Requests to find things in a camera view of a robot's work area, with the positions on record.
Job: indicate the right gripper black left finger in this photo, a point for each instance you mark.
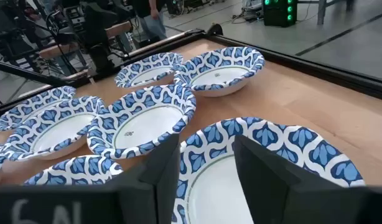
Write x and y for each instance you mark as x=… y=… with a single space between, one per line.
x=150 y=186

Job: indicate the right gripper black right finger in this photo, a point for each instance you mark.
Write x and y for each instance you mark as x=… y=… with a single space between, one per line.
x=278 y=193

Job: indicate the wooden seat stool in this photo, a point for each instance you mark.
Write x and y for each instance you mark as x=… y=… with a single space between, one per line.
x=58 y=49
x=118 y=28

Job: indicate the person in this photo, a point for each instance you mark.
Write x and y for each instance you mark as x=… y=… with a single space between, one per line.
x=150 y=18

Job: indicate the black metal strut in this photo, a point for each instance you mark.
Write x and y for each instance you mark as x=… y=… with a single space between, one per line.
x=26 y=72

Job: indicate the black computer tower green lights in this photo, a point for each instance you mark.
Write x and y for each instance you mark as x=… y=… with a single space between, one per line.
x=278 y=14

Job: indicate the grey metal table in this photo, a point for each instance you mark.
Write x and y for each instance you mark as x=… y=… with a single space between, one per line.
x=321 y=12

